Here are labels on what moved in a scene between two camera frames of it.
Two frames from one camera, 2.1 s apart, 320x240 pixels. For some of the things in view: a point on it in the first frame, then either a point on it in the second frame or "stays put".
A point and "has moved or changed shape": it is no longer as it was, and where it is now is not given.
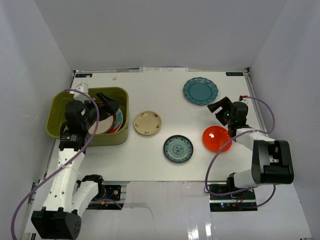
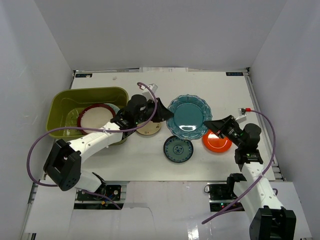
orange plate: (214, 137) stays put
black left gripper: (99, 108) to (155, 110)
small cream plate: (147, 122) stays put
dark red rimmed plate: (104, 126) has moved or changed shape
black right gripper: (223, 102) to (220, 126)
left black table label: (83, 75) stays put
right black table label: (234, 74) stays put
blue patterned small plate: (178, 149) stays put
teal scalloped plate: (200, 91) to (190, 112)
